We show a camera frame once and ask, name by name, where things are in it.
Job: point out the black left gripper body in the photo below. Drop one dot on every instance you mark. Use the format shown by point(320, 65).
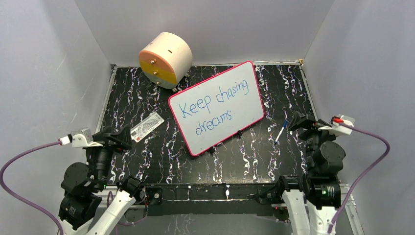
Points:
point(114, 147)

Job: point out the clear plastic marker package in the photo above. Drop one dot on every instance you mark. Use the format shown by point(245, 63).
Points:
point(145, 127)

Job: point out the pink framed whiteboard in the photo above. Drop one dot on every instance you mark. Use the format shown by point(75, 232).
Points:
point(218, 108)

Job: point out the round pastel drawer cabinet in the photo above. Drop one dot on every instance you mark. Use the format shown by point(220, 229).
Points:
point(166, 60)

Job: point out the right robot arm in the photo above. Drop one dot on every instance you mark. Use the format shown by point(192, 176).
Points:
point(314, 198)

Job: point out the white whiteboard marker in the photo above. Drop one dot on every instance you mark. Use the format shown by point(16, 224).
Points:
point(279, 135)

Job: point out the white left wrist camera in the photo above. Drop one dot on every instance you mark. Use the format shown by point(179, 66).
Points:
point(78, 138)

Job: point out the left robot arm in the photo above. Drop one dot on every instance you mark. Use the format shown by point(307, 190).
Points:
point(83, 181)

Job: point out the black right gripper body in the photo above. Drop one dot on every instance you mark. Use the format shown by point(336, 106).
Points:
point(314, 136)

